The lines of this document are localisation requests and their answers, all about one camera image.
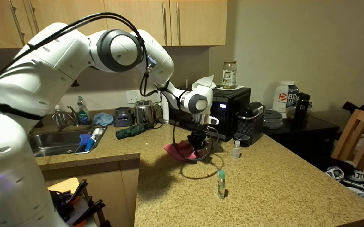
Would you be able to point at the dark round lid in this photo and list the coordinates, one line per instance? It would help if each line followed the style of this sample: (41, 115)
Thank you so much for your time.
(272, 120)

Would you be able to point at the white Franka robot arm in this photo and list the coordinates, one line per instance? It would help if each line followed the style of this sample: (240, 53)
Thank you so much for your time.
(38, 70)

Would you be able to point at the blue dish soap bottle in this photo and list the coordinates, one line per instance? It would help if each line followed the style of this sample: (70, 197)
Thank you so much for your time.
(89, 142)

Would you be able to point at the black round pot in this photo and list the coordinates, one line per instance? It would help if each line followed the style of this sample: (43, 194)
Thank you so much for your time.
(123, 117)

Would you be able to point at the black side table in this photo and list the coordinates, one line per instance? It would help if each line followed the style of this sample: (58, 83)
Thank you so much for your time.
(309, 134)

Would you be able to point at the black white patterned item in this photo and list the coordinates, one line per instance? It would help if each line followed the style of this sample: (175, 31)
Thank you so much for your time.
(350, 176)

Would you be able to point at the metal faucet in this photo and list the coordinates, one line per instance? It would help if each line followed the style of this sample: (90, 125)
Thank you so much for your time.
(64, 117)

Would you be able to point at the white wall outlet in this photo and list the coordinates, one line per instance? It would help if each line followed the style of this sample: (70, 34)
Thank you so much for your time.
(133, 96)

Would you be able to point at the white jug red label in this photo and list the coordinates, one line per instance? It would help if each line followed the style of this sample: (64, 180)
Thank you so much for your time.
(280, 98)

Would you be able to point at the clear plastic bottle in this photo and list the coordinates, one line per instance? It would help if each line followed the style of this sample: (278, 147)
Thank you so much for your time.
(292, 101)

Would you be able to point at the black water bottle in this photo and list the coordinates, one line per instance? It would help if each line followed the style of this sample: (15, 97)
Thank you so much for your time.
(302, 108)

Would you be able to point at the wooden upper cabinets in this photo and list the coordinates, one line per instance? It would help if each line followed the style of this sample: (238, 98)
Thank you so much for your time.
(199, 20)

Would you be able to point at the blue cloth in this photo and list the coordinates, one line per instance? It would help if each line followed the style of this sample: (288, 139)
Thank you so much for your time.
(103, 120)

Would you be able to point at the pink towel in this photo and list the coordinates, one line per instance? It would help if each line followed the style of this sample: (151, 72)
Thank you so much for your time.
(177, 151)

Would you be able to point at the small clear bottle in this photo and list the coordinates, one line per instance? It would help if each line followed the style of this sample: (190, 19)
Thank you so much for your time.
(237, 150)

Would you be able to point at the black coffee maker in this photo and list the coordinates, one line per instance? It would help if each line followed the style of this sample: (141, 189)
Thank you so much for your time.
(249, 121)

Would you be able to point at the wooden base cabinet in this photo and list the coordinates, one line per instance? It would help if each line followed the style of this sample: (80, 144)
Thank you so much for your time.
(119, 193)

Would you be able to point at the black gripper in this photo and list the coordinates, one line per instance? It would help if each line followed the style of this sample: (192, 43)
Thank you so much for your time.
(200, 135)

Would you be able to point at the silver toaster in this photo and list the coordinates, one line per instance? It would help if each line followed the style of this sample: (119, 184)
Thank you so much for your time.
(144, 112)

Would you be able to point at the black microwave oven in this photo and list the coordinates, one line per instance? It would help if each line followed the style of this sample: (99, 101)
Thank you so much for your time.
(233, 108)

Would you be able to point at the stainless steel sink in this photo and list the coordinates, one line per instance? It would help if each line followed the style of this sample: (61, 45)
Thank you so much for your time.
(56, 142)

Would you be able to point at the green dish soap bottle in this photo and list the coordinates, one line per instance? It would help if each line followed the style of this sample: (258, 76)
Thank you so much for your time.
(82, 113)

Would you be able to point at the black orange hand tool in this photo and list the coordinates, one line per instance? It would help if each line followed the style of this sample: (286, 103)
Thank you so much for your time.
(76, 205)

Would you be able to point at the black cloth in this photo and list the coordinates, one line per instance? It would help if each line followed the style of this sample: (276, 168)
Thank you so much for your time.
(363, 108)

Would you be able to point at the wooden slatted chair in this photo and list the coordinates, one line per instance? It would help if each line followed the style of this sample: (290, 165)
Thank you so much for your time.
(359, 126)

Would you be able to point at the green hand sanitizer bottle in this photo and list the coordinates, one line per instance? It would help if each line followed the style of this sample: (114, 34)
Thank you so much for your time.
(222, 184)

